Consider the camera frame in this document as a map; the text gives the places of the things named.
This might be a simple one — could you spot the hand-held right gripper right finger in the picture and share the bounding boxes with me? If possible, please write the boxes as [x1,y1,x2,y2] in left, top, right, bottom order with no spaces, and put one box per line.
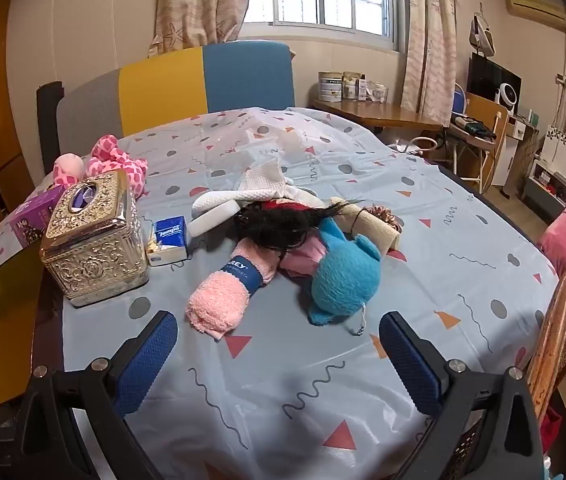
[378,311,546,480]

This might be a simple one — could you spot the white fan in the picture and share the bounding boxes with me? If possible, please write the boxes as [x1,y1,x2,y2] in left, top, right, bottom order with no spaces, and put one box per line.
[493,85,516,116]

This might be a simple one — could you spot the blue tissue pack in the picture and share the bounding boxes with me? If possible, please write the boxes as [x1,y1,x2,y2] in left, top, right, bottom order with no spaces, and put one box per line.
[145,215,190,267]

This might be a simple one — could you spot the grey yellow blue chair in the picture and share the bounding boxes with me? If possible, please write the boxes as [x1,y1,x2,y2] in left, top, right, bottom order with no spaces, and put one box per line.
[37,41,296,171]

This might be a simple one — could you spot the white cabinet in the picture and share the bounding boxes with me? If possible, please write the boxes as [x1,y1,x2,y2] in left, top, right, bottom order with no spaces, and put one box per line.
[493,110,539,188]

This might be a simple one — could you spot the pink scrunchie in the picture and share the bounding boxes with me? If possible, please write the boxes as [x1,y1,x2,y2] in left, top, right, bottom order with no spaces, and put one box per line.
[365,204,404,233]

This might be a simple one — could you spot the black wig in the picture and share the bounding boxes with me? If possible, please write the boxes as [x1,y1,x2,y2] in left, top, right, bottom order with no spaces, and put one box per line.
[233,199,364,263]

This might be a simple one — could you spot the white cable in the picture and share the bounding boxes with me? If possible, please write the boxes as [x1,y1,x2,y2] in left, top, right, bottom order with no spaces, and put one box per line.
[390,135,436,156]

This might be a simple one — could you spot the air conditioner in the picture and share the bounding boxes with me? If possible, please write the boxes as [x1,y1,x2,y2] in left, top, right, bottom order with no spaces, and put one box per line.
[507,0,566,33]

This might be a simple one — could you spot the beige cloth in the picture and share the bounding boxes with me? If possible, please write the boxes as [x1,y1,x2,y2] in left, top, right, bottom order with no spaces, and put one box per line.
[330,197,399,256]

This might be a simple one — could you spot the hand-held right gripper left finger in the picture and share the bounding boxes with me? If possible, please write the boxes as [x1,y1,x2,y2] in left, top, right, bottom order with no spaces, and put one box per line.
[13,310,180,480]

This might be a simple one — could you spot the low grey shelf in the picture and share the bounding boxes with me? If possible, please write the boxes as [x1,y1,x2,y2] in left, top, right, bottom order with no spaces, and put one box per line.
[523,160,566,216]

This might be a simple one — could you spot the ornate gold tissue box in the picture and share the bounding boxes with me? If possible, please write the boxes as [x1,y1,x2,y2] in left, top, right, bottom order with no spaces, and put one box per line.
[39,170,150,308]

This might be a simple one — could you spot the black monitor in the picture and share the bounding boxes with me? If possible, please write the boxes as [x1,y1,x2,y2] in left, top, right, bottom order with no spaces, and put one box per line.
[467,52,522,106]

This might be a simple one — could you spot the white tin can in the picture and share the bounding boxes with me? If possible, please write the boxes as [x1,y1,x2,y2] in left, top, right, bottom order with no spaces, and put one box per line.
[318,71,344,103]

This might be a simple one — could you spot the pink fluffy sock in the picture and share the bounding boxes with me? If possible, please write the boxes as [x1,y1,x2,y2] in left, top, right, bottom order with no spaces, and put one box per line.
[185,237,284,341]

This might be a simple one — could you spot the rattan chair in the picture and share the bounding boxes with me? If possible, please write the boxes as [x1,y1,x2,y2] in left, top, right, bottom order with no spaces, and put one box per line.
[526,267,566,426]

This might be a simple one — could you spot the blue plush toy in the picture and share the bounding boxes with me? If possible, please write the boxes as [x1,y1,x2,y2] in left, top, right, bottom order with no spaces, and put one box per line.
[280,217,384,328]

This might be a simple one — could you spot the wooden folding chair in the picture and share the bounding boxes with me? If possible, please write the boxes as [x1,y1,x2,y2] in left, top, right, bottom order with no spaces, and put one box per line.
[446,92,509,193]

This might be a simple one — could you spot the cream box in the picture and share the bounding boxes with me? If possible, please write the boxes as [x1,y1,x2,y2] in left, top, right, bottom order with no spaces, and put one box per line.
[343,72,364,101]

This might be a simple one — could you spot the beige patterned curtain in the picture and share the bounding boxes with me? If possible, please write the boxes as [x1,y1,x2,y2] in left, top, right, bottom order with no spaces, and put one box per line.
[152,0,259,56]
[400,0,459,128]

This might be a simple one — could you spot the pink spotted plush toy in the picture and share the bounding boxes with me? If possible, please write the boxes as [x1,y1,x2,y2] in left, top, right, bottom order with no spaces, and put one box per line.
[53,134,149,196]

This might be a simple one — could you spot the white sock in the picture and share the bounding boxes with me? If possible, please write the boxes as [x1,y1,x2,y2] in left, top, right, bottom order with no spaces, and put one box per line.
[187,192,244,238]

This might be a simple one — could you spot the white towel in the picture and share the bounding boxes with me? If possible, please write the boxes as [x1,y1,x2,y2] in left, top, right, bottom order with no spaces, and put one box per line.
[235,159,309,201]

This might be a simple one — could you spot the hanging white bag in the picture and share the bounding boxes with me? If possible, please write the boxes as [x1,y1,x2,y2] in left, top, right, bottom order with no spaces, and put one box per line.
[469,14,496,58]

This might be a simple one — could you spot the purple carton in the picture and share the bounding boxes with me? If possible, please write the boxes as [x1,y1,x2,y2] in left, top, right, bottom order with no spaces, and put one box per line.
[8,184,66,248]

